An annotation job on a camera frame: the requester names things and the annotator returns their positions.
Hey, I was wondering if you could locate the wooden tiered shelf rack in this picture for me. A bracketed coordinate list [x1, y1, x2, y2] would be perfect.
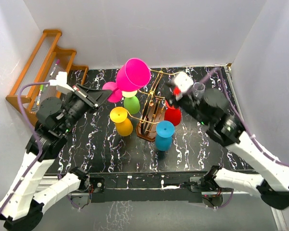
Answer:
[6, 29, 89, 125]

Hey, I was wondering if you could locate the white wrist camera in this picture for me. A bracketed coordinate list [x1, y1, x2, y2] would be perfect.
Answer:
[171, 72, 194, 95]
[49, 71, 74, 94]

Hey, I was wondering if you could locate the green capped marker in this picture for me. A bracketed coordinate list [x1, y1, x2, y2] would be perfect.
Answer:
[36, 85, 44, 106]

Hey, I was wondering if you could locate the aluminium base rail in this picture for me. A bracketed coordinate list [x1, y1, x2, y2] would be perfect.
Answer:
[9, 173, 288, 231]

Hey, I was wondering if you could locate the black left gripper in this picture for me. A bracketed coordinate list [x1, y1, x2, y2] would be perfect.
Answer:
[60, 83, 113, 134]

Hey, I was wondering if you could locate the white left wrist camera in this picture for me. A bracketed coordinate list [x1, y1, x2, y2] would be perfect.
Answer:
[49, 71, 74, 94]

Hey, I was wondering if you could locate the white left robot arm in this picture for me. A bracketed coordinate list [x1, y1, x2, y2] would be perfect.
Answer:
[0, 84, 112, 231]

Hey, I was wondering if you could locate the magenta wine glass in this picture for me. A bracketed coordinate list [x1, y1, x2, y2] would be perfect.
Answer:
[102, 58, 151, 103]

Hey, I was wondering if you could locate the red wine glass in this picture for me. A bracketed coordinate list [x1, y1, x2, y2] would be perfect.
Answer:
[164, 101, 182, 126]

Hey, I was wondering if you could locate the purple capped marker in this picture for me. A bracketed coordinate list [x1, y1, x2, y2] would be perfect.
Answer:
[49, 59, 60, 79]

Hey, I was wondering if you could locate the clear wine glass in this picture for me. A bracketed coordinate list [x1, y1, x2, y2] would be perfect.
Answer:
[193, 82, 205, 98]

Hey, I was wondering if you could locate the green wine glass cream base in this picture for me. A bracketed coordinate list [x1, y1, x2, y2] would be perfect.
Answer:
[122, 90, 140, 115]

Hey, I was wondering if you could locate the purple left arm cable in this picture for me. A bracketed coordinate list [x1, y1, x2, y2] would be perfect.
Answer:
[0, 82, 90, 231]

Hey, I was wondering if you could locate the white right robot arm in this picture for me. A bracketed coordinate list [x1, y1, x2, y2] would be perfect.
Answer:
[166, 89, 289, 210]

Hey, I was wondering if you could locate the orange wine glass yellow base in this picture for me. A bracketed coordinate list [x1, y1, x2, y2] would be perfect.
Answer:
[110, 107, 133, 137]

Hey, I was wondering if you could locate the gold wire wine glass rack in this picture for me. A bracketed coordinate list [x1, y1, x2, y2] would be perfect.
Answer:
[127, 69, 178, 142]

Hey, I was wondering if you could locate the blue wine glass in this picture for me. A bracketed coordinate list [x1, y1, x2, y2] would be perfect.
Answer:
[155, 121, 175, 151]

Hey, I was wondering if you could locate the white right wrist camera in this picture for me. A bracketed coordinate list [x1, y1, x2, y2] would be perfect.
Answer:
[171, 72, 194, 95]

